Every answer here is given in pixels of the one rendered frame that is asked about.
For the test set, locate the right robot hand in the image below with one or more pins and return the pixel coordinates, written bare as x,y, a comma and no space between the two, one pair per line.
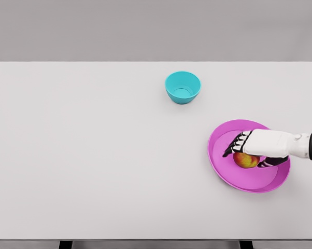
267,143

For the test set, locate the red yellow apple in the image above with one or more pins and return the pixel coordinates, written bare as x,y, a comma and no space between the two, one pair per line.
245,160

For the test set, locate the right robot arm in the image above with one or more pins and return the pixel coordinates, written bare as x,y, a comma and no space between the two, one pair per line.
307,146

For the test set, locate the pink plate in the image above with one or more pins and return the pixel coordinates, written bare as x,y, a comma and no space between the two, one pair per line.
249,179

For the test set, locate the blue bowl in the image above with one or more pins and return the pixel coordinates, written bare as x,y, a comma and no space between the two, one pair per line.
182,87

